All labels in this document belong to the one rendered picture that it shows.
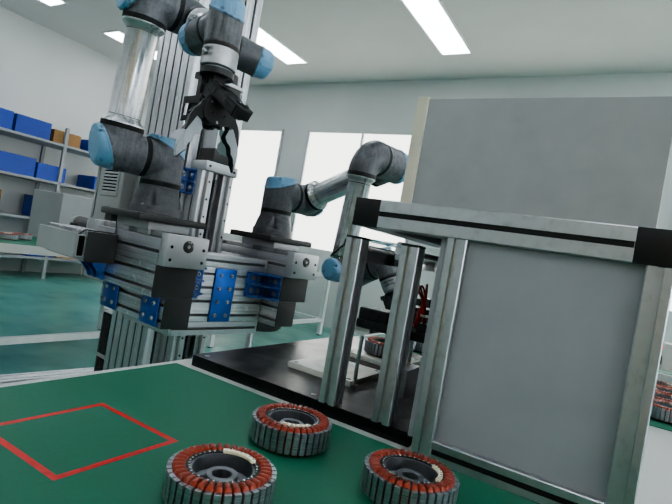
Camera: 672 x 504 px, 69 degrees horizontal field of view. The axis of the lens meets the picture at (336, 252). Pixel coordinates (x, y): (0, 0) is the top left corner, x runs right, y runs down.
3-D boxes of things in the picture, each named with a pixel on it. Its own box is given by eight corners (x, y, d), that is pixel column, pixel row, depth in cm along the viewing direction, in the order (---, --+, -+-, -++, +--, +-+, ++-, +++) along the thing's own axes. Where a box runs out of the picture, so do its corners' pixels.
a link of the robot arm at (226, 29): (234, 13, 110) (255, 3, 103) (225, 61, 110) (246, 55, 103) (202, -4, 104) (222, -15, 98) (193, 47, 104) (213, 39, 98)
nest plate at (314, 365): (287, 366, 101) (288, 360, 101) (325, 359, 114) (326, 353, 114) (349, 387, 94) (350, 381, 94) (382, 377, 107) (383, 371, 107)
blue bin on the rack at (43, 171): (19, 175, 646) (22, 160, 646) (48, 181, 677) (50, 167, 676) (35, 177, 624) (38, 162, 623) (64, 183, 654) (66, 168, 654)
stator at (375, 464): (358, 511, 53) (364, 477, 53) (361, 467, 64) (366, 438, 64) (462, 533, 52) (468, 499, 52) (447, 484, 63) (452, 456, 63)
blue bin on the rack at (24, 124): (-3, 130, 616) (0, 113, 616) (32, 139, 652) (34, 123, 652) (14, 131, 594) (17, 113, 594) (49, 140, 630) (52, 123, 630)
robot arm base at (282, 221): (243, 230, 187) (248, 205, 186) (272, 236, 198) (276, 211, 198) (271, 235, 177) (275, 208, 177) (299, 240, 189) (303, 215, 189)
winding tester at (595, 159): (398, 209, 88) (417, 96, 88) (465, 236, 125) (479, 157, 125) (654, 238, 68) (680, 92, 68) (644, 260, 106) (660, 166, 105)
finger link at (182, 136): (162, 156, 100) (190, 127, 104) (179, 156, 97) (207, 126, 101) (152, 144, 98) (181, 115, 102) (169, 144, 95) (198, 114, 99)
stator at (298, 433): (247, 422, 73) (252, 397, 73) (321, 429, 75) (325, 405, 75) (249, 455, 62) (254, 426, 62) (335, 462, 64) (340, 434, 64)
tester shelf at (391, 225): (351, 224, 80) (356, 196, 80) (466, 256, 139) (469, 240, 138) (676, 269, 58) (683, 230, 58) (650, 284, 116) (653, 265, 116)
